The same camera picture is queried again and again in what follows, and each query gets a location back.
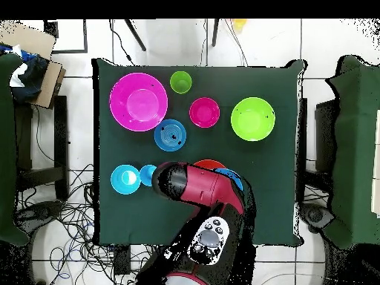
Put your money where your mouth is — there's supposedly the orange-red bowl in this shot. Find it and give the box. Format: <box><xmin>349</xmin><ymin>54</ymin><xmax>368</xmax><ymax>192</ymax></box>
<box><xmin>192</xmin><ymin>159</ymin><xmax>227</xmax><ymax>171</ymax></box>

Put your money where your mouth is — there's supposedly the small pink-red bowl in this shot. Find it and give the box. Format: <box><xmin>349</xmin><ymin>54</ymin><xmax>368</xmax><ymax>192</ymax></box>
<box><xmin>189</xmin><ymin>96</ymin><xmax>221</xmax><ymax>129</ymax></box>

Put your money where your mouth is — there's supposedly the green cup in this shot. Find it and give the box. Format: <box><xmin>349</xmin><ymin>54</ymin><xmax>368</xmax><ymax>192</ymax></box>
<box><xmin>169</xmin><ymin>70</ymin><xmax>193</xmax><ymax>95</ymax></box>

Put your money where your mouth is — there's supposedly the green bowl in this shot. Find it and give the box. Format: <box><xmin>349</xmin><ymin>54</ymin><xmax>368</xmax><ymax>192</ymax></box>
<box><xmin>230</xmin><ymin>96</ymin><xmax>276</xmax><ymax>142</ymax></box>

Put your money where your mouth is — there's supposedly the yellow object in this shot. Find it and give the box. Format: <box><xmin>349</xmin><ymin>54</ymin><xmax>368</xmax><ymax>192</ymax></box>
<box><xmin>231</xmin><ymin>19</ymin><xmax>248</xmax><ymax>32</ymax></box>

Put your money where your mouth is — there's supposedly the green-clothed side table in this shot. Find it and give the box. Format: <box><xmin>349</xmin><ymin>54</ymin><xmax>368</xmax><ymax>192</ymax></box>
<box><xmin>323</xmin><ymin>54</ymin><xmax>380</xmax><ymax>250</ymax></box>
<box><xmin>0</xmin><ymin>52</ymin><xmax>30</xmax><ymax>247</ymax></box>

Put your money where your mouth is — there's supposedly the black stool frame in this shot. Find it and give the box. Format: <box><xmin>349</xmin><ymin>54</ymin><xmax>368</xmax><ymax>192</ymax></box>
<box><xmin>14</xmin><ymin>94</ymin><xmax>70</xmax><ymax>201</ymax></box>

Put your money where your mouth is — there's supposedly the white panel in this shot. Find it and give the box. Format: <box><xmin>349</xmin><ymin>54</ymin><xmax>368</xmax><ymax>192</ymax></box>
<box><xmin>370</xmin><ymin>108</ymin><xmax>380</xmax><ymax>219</ymax></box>

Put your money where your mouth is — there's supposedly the black box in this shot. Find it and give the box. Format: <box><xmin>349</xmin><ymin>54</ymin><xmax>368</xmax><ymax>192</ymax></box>
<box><xmin>314</xmin><ymin>99</ymin><xmax>338</xmax><ymax>173</ymax></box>

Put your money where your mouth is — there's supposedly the large blue bowl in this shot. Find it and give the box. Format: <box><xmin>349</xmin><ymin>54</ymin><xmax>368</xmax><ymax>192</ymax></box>
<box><xmin>213</xmin><ymin>168</ymin><xmax>244</xmax><ymax>191</ymax></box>

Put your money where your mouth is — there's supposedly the dark green tablecloth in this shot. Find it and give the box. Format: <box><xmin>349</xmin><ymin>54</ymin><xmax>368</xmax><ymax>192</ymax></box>
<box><xmin>91</xmin><ymin>57</ymin><xmax>308</xmax><ymax>247</ymax></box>

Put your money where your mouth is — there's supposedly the blue flat-bottomed bowl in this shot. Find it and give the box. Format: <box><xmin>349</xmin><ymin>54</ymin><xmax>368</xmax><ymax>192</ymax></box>
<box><xmin>153</xmin><ymin>118</ymin><xmax>187</xmax><ymax>153</ymax></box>

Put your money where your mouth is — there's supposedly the black cable with plug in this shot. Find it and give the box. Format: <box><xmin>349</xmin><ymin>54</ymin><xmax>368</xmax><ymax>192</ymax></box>
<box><xmin>108</xmin><ymin>19</ymin><xmax>137</xmax><ymax>66</ymax></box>

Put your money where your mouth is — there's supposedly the black floor frame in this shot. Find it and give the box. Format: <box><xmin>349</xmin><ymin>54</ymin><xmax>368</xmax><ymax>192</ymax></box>
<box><xmin>43</xmin><ymin>19</ymin><xmax>89</xmax><ymax>55</ymax></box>

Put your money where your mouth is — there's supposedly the black pedestal foot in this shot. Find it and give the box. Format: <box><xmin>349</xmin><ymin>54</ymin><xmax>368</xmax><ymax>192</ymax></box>
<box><xmin>298</xmin><ymin>203</ymin><xmax>335</xmax><ymax>234</ymax></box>
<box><xmin>14</xmin><ymin>200</ymin><xmax>65</xmax><ymax>229</ymax></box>

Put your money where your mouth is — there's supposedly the dark clothing bundle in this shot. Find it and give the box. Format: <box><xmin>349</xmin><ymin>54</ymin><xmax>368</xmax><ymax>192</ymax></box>
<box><xmin>8</xmin><ymin>44</ymin><xmax>50</xmax><ymax>103</ymax></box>

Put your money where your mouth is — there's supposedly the large pink bowl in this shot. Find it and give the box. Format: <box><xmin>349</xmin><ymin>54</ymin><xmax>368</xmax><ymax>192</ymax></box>
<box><xmin>108</xmin><ymin>72</ymin><xmax>169</xmax><ymax>132</ymax></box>

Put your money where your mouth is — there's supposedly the blue cup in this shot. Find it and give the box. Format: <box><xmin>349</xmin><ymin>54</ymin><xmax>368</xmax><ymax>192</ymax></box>
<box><xmin>139</xmin><ymin>164</ymin><xmax>158</xmax><ymax>187</ymax></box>

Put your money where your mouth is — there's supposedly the small light blue ribbed bowl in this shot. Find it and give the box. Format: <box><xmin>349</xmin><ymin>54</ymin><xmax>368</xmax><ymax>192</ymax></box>
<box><xmin>110</xmin><ymin>164</ymin><xmax>142</xmax><ymax>196</ymax></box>

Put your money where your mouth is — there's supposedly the cardboard box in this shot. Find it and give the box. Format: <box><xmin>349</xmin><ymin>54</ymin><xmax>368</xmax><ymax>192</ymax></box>
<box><xmin>0</xmin><ymin>19</ymin><xmax>67</xmax><ymax>110</ymax></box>

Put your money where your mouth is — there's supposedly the black power brick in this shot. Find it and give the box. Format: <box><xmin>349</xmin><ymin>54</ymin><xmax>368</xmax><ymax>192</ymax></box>
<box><xmin>113</xmin><ymin>246</ymin><xmax>132</xmax><ymax>276</ymax></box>

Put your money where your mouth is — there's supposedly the tangle of black cables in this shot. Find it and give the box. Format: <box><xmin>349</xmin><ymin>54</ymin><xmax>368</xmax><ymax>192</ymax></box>
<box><xmin>14</xmin><ymin>163</ymin><xmax>155</xmax><ymax>285</ymax></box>

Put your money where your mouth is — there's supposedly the black stand leg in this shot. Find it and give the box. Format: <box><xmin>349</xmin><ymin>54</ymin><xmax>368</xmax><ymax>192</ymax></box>
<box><xmin>211</xmin><ymin>19</ymin><xmax>220</xmax><ymax>48</ymax></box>
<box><xmin>123</xmin><ymin>19</ymin><xmax>147</xmax><ymax>52</ymax></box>

